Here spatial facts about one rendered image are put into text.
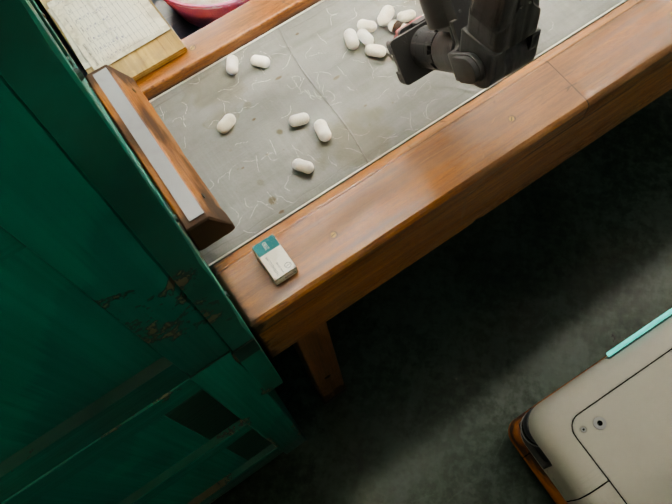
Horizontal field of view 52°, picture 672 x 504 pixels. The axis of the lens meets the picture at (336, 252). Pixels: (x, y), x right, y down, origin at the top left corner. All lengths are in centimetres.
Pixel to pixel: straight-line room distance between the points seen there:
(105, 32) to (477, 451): 115
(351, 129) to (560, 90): 31
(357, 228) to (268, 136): 22
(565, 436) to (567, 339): 40
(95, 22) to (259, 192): 40
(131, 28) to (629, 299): 127
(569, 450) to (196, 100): 92
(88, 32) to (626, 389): 115
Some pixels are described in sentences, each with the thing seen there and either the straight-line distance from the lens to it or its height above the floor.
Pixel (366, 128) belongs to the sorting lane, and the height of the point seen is 74.
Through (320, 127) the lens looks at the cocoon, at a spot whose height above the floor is 76.
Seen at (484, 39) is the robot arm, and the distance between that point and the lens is 80.
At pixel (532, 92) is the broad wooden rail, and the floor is 76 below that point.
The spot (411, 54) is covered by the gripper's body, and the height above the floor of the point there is 88.
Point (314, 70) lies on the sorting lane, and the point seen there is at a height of 74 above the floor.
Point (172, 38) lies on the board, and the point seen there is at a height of 78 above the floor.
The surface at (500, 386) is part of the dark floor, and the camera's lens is 169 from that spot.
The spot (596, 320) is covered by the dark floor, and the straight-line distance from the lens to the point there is 178.
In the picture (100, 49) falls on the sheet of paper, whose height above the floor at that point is 78.
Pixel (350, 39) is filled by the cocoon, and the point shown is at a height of 76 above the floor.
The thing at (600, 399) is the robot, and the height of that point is 28.
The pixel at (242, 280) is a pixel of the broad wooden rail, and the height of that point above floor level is 76.
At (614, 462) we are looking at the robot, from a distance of 142.
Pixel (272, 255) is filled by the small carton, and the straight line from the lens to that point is 93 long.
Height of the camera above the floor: 164
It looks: 67 degrees down
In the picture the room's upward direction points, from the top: 10 degrees counter-clockwise
